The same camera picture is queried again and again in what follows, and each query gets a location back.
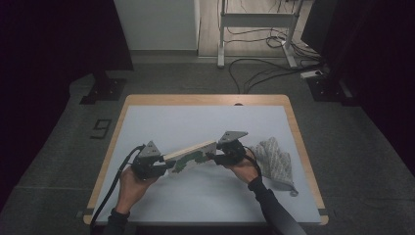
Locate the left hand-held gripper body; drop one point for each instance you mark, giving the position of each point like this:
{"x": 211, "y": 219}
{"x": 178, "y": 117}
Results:
{"x": 147, "y": 163}

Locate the white power strip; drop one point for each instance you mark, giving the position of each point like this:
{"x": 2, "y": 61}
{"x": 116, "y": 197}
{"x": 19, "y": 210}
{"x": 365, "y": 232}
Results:
{"x": 311, "y": 74}

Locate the white cabinet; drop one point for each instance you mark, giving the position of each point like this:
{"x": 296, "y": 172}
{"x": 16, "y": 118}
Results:
{"x": 156, "y": 23}

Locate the dark curtain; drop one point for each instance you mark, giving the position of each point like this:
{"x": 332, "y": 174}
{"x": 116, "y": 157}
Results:
{"x": 375, "y": 49}
{"x": 49, "y": 49}

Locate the person's left hand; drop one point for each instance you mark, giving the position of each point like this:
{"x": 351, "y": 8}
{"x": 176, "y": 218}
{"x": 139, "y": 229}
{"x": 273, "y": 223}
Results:
{"x": 130, "y": 192}

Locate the white caterpillar picture book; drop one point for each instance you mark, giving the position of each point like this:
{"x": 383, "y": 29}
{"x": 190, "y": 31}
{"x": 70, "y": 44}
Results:
{"x": 192, "y": 153}

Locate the person's right hand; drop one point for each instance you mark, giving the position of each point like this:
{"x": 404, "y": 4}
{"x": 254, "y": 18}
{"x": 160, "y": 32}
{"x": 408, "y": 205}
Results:
{"x": 246, "y": 171}

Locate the wooden table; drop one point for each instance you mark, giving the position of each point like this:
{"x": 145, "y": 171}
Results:
{"x": 208, "y": 99}

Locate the black table grommet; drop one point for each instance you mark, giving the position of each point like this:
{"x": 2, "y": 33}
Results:
{"x": 238, "y": 104}

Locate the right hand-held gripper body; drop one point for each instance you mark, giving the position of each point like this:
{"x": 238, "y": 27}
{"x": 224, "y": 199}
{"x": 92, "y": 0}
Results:
{"x": 233, "y": 148}

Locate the black stand base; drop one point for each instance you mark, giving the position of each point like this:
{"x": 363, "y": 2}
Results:
{"x": 328, "y": 89}
{"x": 104, "y": 89}

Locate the grey fluffy cloth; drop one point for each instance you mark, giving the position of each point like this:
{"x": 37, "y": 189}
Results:
{"x": 274, "y": 163}

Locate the white metal desk frame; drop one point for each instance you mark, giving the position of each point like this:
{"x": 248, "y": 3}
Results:
{"x": 257, "y": 19}

